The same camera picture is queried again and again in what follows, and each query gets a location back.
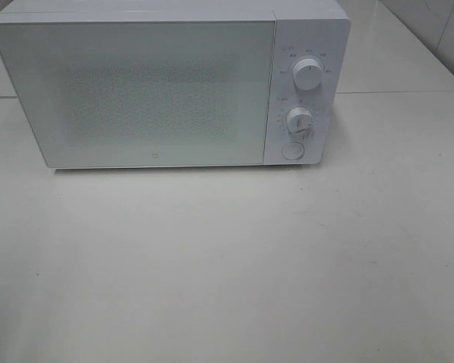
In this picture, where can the round white door button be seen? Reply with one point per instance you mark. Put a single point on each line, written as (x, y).
(293, 151)

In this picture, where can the white timer knob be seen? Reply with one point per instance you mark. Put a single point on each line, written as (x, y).
(299, 120)

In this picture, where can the white microwave door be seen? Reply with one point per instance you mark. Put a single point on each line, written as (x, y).
(101, 95)

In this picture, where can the upper white power knob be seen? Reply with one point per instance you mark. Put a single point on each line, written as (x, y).
(307, 73)

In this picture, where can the white microwave oven body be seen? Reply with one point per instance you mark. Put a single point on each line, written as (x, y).
(301, 28)

